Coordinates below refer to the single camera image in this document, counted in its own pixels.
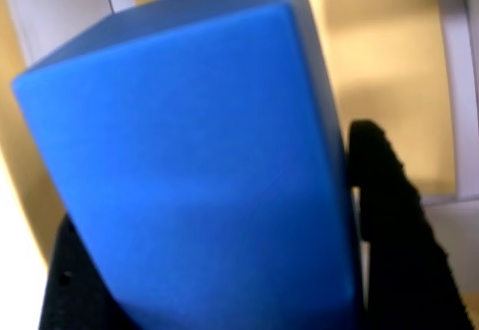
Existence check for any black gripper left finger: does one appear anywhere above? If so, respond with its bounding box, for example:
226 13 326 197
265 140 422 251
37 210 150 330

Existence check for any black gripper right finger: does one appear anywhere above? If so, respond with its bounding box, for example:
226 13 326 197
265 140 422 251
347 119 475 330

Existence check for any blue cube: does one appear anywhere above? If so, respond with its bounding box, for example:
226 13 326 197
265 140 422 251
10 0 356 330

